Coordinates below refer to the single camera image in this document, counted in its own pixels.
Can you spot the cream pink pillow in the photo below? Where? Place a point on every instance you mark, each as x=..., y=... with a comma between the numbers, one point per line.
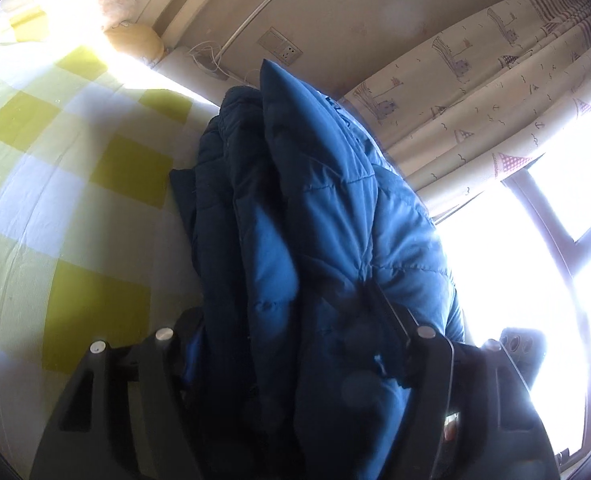
x=93, y=15

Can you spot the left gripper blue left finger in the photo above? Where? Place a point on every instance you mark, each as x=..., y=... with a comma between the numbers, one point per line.
x=159, y=364

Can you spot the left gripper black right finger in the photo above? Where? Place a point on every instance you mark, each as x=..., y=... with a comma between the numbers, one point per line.
x=428, y=374

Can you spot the window with brown frame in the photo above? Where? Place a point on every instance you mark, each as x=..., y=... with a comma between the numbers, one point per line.
x=521, y=255

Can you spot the wall power socket plate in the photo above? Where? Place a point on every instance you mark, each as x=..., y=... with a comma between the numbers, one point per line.
x=279, y=46

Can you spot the patterned cream curtain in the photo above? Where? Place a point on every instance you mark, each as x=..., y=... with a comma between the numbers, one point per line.
x=481, y=99

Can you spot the yellow pillow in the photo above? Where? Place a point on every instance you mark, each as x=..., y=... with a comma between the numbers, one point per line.
x=138, y=41

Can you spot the white bedside table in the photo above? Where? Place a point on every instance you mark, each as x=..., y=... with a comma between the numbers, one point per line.
x=195, y=70

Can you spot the blue quilted puffer jacket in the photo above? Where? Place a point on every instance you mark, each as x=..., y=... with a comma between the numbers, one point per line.
x=293, y=213

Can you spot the yellow white checkered bedsheet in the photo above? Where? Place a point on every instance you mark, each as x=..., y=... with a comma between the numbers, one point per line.
x=91, y=242

